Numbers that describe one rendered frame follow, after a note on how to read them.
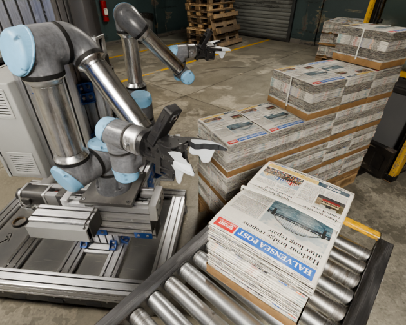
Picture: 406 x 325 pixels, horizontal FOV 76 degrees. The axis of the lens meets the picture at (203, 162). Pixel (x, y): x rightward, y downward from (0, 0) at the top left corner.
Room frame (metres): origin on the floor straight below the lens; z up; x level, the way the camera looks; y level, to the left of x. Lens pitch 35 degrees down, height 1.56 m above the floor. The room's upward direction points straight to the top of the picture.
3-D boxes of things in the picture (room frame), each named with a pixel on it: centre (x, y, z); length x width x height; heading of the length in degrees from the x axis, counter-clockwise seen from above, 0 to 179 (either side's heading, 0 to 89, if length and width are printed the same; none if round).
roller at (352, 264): (0.65, -0.36, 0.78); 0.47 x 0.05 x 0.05; 48
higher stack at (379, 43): (1.99, -1.20, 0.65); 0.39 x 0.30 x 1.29; 29
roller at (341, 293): (0.55, -0.28, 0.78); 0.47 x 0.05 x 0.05; 48
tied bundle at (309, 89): (1.71, -0.68, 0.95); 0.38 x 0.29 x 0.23; 28
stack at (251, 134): (1.64, -0.56, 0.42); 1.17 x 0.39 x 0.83; 119
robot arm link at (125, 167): (0.65, 0.22, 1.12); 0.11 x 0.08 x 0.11; 149
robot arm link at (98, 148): (0.88, 0.39, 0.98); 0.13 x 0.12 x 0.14; 149
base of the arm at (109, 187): (0.88, 0.39, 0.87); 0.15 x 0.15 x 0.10
